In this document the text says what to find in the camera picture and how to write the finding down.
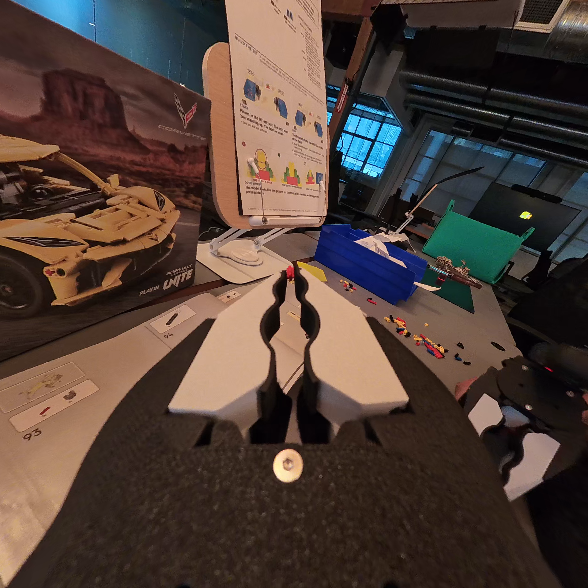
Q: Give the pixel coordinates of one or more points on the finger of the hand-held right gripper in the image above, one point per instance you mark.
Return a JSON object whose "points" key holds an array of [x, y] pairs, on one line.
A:
{"points": [[533, 459], [484, 413]]}

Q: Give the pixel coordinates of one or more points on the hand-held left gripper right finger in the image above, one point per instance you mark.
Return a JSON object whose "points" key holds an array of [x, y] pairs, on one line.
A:
{"points": [[353, 367]]}

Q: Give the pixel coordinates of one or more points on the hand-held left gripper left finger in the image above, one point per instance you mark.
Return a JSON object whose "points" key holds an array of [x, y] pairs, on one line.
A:
{"points": [[220, 367]]}

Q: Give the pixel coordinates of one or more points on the small red pin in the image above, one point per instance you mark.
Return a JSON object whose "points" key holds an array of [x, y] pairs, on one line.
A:
{"points": [[289, 273]]}

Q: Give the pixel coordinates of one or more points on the grey desk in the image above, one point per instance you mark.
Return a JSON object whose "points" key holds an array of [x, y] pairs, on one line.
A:
{"points": [[482, 321]]}

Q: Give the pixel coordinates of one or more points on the person's right hand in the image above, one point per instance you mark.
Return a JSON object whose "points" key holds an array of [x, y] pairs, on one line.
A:
{"points": [[465, 387]]}

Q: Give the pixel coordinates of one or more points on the scatter of colourful small pins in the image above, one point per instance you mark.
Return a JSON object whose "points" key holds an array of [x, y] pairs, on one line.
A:
{"points": [[427, 342]]}

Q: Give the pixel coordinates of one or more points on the black office chair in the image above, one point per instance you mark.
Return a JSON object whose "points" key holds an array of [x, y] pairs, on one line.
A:
{"points": [[560, 294]]}

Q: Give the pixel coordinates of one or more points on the blue plastic bin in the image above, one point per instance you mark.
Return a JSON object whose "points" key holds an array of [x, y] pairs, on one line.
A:
{"points": [[363, 266]]}

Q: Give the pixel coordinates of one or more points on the yellow paper sheet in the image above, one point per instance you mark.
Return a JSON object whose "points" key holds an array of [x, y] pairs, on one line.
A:
{"points": [[314, 272]]}

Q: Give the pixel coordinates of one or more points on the grey instruction booklet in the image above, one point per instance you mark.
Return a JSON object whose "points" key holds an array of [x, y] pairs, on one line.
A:
{"points": [[115, 340]]}

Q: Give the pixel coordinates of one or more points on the white paper scrap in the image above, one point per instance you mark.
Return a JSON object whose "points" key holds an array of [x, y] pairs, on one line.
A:
{"points": [[427, 286]]}

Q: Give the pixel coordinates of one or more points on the dark green mat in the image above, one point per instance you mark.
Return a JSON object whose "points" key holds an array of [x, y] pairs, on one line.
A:
{"points": [[452, 298]]}

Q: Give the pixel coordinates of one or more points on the crumpled white paper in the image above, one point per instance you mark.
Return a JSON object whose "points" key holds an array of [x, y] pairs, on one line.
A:
{"points": [[381, 246]]}

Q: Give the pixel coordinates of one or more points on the small toy ship model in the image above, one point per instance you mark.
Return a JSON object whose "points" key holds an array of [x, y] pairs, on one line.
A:
{"points": [[452, 271]]}

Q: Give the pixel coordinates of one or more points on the green plastic bin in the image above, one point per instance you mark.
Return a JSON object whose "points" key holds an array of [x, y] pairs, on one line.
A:
{"points": [[477, 243]]}

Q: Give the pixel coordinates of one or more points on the black monitor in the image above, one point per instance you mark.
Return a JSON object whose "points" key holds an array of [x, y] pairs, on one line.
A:
{"points": [[505, 216]]}

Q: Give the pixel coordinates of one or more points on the toy car box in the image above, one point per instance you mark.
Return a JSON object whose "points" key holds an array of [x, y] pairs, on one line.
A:
{"points": [[92, 183]]}

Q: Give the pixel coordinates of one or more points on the paned window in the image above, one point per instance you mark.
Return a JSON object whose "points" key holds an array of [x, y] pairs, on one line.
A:
{"points": [[367, 142]]}

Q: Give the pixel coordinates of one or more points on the printed instruction sheet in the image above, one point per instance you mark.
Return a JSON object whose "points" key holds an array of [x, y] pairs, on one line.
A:
{"points": [[275, 115]]}

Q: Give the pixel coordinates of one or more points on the white vent grille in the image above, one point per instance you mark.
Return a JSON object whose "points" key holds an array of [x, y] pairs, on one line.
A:
{"points": [[542, 13]]}

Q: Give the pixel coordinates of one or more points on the wooden post with red label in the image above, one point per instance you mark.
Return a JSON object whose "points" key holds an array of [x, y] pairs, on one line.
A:
{"points": [[353, 69]]}

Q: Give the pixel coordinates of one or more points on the silver ventilation duct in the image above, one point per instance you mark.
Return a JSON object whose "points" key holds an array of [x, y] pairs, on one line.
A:
{"points": [[569, 41]]}

